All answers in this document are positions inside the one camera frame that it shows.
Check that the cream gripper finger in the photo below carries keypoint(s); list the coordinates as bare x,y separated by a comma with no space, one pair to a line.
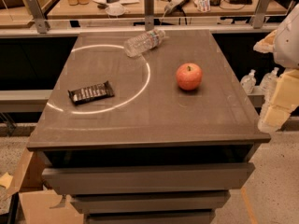
266,45
280,100

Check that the red apple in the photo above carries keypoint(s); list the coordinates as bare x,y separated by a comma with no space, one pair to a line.
189,76

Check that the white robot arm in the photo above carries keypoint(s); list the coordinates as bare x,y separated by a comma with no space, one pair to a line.
286,42

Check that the black rxbar chocolate wrapper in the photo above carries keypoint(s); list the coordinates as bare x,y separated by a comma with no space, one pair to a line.
91,93

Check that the small bottle right on ledge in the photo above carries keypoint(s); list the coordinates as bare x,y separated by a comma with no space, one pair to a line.
267,78

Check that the small bottle on ledge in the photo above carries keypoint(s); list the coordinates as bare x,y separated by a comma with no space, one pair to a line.
248,82
267,78

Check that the small bottle left on ledge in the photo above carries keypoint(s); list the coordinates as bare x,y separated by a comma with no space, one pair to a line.
248,82

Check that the white patterned cup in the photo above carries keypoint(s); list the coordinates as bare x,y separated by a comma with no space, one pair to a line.
202,5

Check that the grey power strip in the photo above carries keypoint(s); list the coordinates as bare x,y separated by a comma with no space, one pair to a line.
173,5

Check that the clear plastic water bottle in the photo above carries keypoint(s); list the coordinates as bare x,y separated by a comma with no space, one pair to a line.
139,44

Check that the grey drawer cabinet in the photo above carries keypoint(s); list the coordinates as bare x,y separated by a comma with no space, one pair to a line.
153,153

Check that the white bowl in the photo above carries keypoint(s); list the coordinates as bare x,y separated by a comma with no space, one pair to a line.
115,10

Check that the cardboard box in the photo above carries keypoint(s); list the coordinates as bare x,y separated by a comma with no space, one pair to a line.
39,204

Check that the metal bracket right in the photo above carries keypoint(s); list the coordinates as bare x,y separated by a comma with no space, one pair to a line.
259,14

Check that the metal bracket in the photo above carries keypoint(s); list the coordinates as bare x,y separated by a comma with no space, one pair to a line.
41,23
149,14
259,14

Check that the metal bracket middle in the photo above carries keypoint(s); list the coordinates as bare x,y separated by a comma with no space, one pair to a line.
149,14

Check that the metal bracket left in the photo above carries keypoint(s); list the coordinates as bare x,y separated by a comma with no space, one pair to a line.
41,23

